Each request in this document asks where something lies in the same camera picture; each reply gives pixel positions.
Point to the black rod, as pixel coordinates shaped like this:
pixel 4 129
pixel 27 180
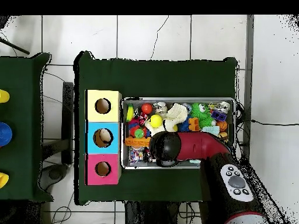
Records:
pixel 14 46

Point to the green cloth table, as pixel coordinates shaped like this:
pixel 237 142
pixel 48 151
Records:
pixel 23 116
pixel 154 79

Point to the blue building block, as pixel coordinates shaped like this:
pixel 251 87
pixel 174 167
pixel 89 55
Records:
pixel 218 115

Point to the cream waffle cloth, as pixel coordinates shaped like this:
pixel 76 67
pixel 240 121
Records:
pixel 176 112

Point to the green spiky googly-eyed toy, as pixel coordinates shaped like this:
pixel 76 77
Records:
pixel 201 113

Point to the black floor stand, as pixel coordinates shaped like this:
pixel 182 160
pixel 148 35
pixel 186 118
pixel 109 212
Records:
pixel 67 116

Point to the mint green cloth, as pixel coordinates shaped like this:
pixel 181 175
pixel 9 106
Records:
pixel 211 130

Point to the blue furry googly-eyed toy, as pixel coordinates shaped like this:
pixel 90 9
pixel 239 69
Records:
pixel 184 125

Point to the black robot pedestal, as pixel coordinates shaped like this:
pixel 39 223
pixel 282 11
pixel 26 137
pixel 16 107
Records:
pixel 154 214

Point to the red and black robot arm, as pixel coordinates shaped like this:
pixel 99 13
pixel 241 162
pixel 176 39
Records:
pixel 201 144

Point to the yellow-green disc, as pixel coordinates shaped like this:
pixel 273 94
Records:
pixel 129 113

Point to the wooden box with three holes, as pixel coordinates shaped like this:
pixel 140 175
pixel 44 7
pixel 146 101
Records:
pixel 114 128

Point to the orange plastic tray block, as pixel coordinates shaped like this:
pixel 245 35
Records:
pixel 138 141

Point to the yellow cone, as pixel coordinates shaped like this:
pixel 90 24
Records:
pixel 3 180
pixel 3 96

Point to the blue round cap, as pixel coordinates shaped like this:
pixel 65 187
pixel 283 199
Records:
pixel 4 134

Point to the red-orange ball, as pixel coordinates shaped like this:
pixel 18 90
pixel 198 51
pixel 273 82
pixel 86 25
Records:
pixel 146 108

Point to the orange plastic toy piece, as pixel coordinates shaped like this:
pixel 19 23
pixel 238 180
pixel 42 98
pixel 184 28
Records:
pixel 194 124

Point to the yellow ball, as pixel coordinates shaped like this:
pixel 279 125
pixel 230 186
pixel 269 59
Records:
pixel 156 121

